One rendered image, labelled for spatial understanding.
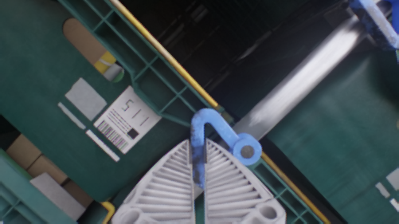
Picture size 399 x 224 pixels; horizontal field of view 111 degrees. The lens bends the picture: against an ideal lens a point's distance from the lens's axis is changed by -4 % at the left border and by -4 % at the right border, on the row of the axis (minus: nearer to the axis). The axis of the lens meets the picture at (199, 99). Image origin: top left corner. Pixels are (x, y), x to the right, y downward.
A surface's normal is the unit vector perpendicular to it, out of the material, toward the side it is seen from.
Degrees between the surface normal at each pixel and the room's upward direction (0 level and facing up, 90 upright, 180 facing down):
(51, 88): 94
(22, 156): 90
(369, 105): 94
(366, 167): 98
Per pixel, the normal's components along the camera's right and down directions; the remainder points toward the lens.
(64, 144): -0.05, 0.17
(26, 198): 0.72, -0.69
